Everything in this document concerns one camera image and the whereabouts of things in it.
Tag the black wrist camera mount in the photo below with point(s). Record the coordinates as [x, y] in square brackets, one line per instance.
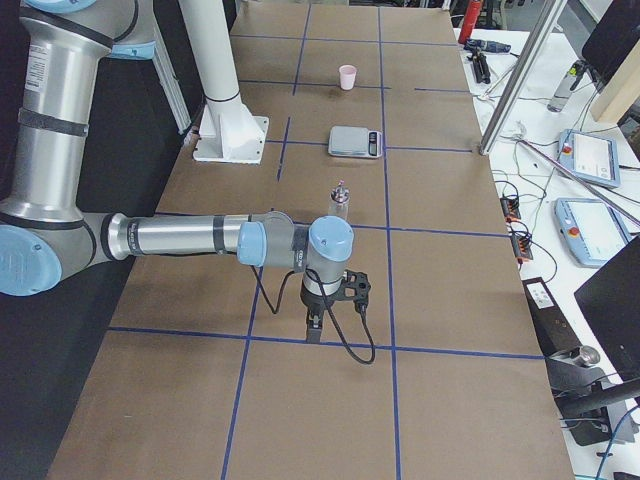
[354, 287]

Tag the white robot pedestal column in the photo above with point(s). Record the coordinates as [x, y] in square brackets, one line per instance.
[228, 132]

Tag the black monitor far corner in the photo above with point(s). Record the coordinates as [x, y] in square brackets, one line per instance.
[612, 40]

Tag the near blue teach pendant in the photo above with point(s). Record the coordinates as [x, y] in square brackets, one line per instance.
[593, 232]

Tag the blue plaid folded umbrella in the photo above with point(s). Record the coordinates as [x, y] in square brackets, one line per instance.
[486, 46]

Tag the black box with label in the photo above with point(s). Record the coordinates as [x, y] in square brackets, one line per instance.
[554, 333]

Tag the silver digital kitchen scale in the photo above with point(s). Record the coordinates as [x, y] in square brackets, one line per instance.
[355, 142]

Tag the pink plastic cup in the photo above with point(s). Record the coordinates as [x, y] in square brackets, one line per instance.
[347, 76]

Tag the blue teach pendant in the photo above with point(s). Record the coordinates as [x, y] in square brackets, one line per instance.
[591, 158]
[593, 232]

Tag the clear glass sauce bottle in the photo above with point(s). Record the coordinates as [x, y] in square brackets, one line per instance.
[339, 201]

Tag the far blue teach pendant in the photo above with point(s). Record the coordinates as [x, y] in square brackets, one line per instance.
[591, 158]

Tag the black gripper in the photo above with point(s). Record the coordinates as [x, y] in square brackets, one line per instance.
[313, 300]

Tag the clear plastic drink bottle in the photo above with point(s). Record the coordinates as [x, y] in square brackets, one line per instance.
[567, 86]

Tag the orange black connector strip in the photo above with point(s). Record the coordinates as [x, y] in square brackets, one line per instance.
[520, 235]

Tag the black folded tripod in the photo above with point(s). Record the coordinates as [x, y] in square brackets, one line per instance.
[480, 67]

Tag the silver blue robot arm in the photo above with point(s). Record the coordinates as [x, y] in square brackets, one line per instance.
[130, 153]

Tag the black monitor near edge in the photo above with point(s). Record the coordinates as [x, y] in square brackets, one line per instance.
[610, 303]

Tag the aluminium frame post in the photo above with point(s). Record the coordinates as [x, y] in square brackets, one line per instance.
[543, 27]

